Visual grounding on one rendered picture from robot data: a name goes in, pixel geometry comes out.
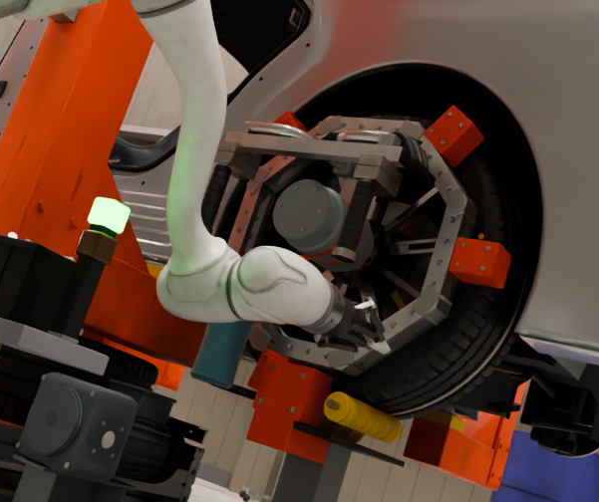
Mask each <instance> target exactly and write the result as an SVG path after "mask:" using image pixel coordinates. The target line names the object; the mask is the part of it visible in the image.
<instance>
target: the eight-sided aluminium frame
mask: <svg viewBox="0 0 599 502"><path fill-rule="evenodd" d="M347 129H368V130H381V131H395V130H399V131H402V132H404V133H405V134H406V135H407V136H411V137H413V138H415V139H416V140H417V141H418V143H419V145H420V147H421V148H422V149H424V150H425V152H426V154H427V158H428V163H429V172H430V173H431V174H432V175H433V176H434V177H435V178H436V181H435V186H436V188H437V190H438V191H439V193H440V195H441V196H442V198H443V200H444V201H445V203H446V204H447V209H446V212H445V216H444V219H443V222H442V226H441V229H440V232H439V236H438V239H437V242H436V246H435V249H434V253H433V256H432V259H431V263H430V266H429V269H428V273H427V276H426V279H425V283H424V286H423V289H422V292H421V295H420V296H419V297H418V298H417V299H415V300H414V301H412V302H411V303H409V304H408V305H407V306H406V307H404V308H403V309H401V310H400V311H398V312H397V313H395V314H394V315H392V316H391V317H389V318H388V319H386V320H385V321H383V322H382V324H383V326H384V328H385V331H384V332H383V335H384V337H385V339H386V342H387V344H388V346H389V347H390V349H391V351H390V352H389V353H387V354H386V355H383V354H381V353H380V352H378V351H376V350H375V349H371V350H367V349H366V348H361V347H358V349H357V350H356V351H355V352H348V351H343V350H338V349H333V348H318V347H317V344H315V343H311V342H307V341H302V340H298V339H294V338H290V337H286V336H282V335H277V333H276V331H275V328H274V326H273V323H269V322H262V321H254V323H253V326H252V329H251V331H250V334H249V336H248V339H249V341H250V343H251V346H252V348H254V349H256V350H258V351H260V352H262V353H263V351H264V350H265V349H268V350H270V351H272V352H274V353H277V354H279V355H282V356H285V357H288V358H290V359H292V360H294V361H296V362H298V363H300V364H304V365H308V366H312V367H315V368H319V369H323V370H327V371H331V372H335V373H339V374H341V375H343V376H350V377H356V376H358V375H359V374H361V373H362V372H367V371H368V368H370V367H372V366H373V365H375V364H376V363H378V362H379V361H381V360H382V359H384V358H385V357H387V356H388V355H390V354H392V353H393V352H395V351H396V350H398V349H399V348H401V347H402V346H404V345H405V344H407V343H408V342H410V341H411V340H413V339H415V338H416V337H418V336H419V335H421V334H422V333H424V332H425V331H427V330H428V329H430V328H431V327H433V326H437V325H438V324H439V322H441V321H442V320H444V319H445V318H447V317H448V315H449V309H450V307H451V306H452V299H453V295H454V292H455V288H456V285H457V281H458V278H457V277H456V276H455V275H454V274H453V273H451V272H450V271H449V263H450V259H451V256H452V253H453V249H454V246H455V242H456V240H457V238H458V237H461V238H468V239H470V236H471V233H472V229H473V226H474V225H475V219H476V216H477V212H478V210H477V209H476V207H475V205H474V204H473V200H472V199H471V198H470V197H469V196H468V194H467V193H466V191H465V190H464V188H463V186H462V185H461V183H460V182H459V180H458V178H457V177H456V175H455V174H454V172H453V171H452V169H451V167H450V166H449V164H448V163H447V161H446V160H445V159H444V158H443V157H442V156H441V155H440V154H439V153H438V151H437V150H436V148H435V147H434V146H433V145H432V143H431V142H430V141H429V140H428V139H427V138H426V137H425V136H424V133H425V131H426V129H425V128H424V127H423V126H422V125H421V124H420V123H419V122H410V121H408V120H405V121H393V120H378V119H363V118H347V117H341V116H336V117H332V116H329V117H327V118H326V119H324V120H323V121H321V122H318V124H317V125H316V126H315V127H313V128H312V129H311V130H309V131H308V133H310V134H312V135H313V136H315V137H316V138H318V139H320V140H331V141H336V140H337V136H338V134H339V133H340V132H342V131H344V130H347ZM320 160H321V159H313V158H303V157H293V156H283V155H276V156H275V157H273V158H272V159H271V160H269V161H268V162H267V163H265V164H264V165H263V166H259V168H258V170H257V172H256V175H255V178H254V180H249V181H248V183H247V184H246V186H247V188H246V191H245V194H244V197H243V200H242V202H241V205H240V208H239V211H238V214H237V217H236V220H235V223H234V225H233V228H232V231H231V234H230V237H229V240H228V243H227V245H228V246H229V247H230V248H231V249H232V250H233V251H235V252H236V253H238V254H239V256H242V257H243V256H244V255H245V254H246V253H247V252H249V251H250V250H252V249H254V248H256V247H258V245H259V243H260V240H261V237H262V234H263V231H264V228H265V225H266V222H267V219H268V216H269V213H270V210H271V207H272V204H273V201H274V198H275V195H276V194H277V192H278V191H279V190H281V189H282V188H283V187H285V186H286V185H287V184H289V183H290V182H292V181H293V180H294V179H296V178H297V177H298V176H300V175H301V174H302V173H304V172H305V171H306V170H308V169H309V168H311V167H312V166H313V165H315V164H316V163H317V162H319V161H320Z"/></svg>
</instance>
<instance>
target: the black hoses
mask: <svg viewBox="0 0 599 502"><path fill-rule="evenodd" d="M392 133H393V134H395V135H396V136H397V137H398V138H399V139H400V140H401V141H402V142H401V145H400V146H401V147H403V148H404V149H405V150H406V151H407V152H408V153H409V154H410V156H409V159H408V163H407V166H406V167H404V170H405V171H406V172H407V173H408V174H409V175H410V176H411V177H412V178H413V179H414V180H415V181H416V182H417V183H418V184H419V185H420V186H429V187H434V184H435V181H436V178H435V177H434V176H433V175H432V174H431V173H430V172H429V163H428V158H427V154H426V152H425V150H424V149H422V148H421V147H420V145H419V143H418V141H417V140H416V139H415V138H413V137H411V136H407V135H406V134H405V133H404V132H402V131H399V130H395V131H392Z"/></svg>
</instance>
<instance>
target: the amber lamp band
mask: <svg viewBox="0 0 599 502"><path fill-rule="evenodd" d="M117 246H118V240H117V239H115V238H113V237H111V236H109V235H107V234H105V233H104V232H100V231H95V230H90V229H85V230H84V231H83V234H82V236H81V239H80V242H79V244H78V247H77V249H76V254H77V255H80V256H85V257H89V258H93V259H95V260H97V261H99V262H101V263H103V264H105V265H110V264H111V262H112V259H113V257H114V254H115V251H116V249H117Z"/></svg>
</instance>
